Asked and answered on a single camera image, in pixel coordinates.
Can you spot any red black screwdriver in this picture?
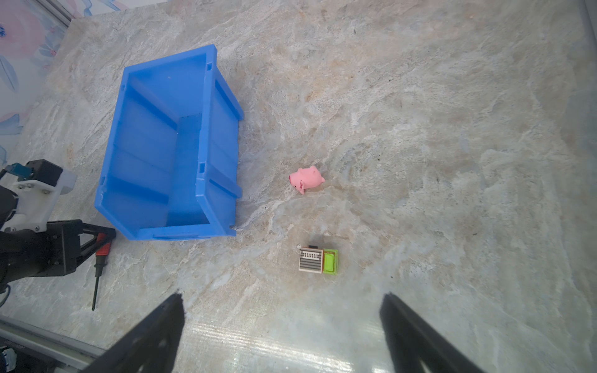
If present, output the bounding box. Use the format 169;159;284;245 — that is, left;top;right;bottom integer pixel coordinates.
91;233;111;311

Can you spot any small green white toy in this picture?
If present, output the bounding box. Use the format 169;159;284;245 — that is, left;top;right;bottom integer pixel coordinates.
298;246;339;275

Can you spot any pink pig toy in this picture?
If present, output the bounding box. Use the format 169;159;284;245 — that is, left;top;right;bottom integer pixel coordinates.
289;166;325;195

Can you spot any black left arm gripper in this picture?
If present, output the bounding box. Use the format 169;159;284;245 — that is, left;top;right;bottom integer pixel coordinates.
1;220;117;284

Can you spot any blue plastic bin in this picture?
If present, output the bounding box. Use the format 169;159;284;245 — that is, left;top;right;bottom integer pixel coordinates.
95;45;244;241

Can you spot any aluminium front rail frame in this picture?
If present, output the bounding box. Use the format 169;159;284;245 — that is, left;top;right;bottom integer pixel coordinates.
1;315;106;372

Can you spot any aluminium corner post left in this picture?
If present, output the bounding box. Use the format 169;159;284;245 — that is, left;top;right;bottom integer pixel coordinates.
34;0;73;27

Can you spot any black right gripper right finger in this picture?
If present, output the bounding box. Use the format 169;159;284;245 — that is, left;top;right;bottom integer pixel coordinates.
379;293;482;372

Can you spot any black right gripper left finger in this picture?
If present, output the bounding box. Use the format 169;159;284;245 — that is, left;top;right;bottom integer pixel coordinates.
84;293;184;372

